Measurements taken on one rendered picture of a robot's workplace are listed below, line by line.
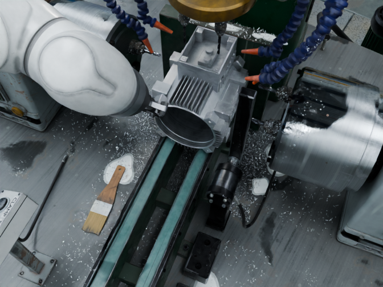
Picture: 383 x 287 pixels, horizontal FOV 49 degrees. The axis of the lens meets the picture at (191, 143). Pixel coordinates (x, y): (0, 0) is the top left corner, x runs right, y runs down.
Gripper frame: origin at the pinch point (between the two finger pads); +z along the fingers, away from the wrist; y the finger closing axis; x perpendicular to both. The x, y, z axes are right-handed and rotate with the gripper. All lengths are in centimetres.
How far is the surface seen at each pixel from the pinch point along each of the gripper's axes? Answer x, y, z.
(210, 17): -18.1, -8.7, -14.3
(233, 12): -20.3, -12.3, -13.5
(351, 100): -14.4, -38.3, 1.1
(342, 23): -73, -38, 120
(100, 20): -15.1, 19.5, 1.6
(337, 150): -3.9, -38.8, 0.4
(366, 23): -76, -49, 123
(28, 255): 40.0, 16.0, -0.8
